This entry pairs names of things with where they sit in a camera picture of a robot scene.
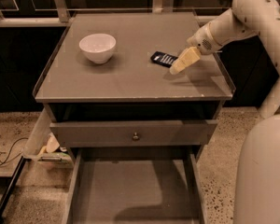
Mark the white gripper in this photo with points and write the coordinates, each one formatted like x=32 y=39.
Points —
x=201 y=43

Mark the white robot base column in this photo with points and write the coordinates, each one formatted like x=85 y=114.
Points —
x=257 y=193

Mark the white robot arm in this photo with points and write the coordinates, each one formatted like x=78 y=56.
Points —
x=245 y=18

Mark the grey top drawer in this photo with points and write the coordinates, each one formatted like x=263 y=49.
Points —
x=152 y=133

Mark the grey drawer cabinet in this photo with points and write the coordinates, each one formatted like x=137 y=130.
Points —
x=129 y=86

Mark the round metal drawer knob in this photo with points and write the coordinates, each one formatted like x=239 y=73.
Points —
x=135 y=137

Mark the grey open middle drawer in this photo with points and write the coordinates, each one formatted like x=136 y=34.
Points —
x=135 y=185

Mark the white ceramic bowl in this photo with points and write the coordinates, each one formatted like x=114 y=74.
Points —
x=98 y=48

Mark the clear plastic storage bin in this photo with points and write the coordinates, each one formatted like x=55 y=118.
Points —
x=43 y=148

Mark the metal railing frame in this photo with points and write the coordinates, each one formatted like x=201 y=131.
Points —
x=63 y=12

